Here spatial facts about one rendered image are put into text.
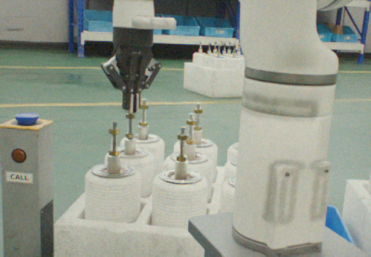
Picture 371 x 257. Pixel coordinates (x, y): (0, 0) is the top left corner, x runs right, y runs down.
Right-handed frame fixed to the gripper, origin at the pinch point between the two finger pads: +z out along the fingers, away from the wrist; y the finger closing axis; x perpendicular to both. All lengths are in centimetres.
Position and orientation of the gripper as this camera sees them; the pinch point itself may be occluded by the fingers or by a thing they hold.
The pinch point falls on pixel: (131, 102)
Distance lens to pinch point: 98.0
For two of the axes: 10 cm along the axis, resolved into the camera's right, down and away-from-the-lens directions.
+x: 7.2, 2.1, -6.7
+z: -0.6, 9.7, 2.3
